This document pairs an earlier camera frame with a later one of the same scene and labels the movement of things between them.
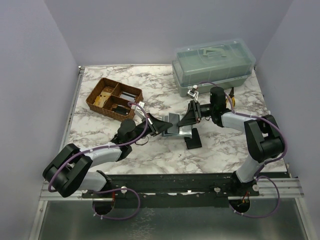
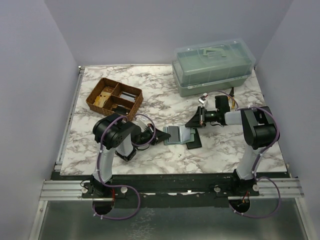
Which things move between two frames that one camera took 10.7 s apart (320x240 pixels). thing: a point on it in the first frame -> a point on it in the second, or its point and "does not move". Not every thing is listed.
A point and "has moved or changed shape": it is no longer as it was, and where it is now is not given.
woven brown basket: x=111 y=98 does not move
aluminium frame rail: x=73 y=107 does not move
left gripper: x=156 y=126 -> x=159 y=136
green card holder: x=184 y=131 has moved or changed shape
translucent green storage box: x=219 y=65 does not move
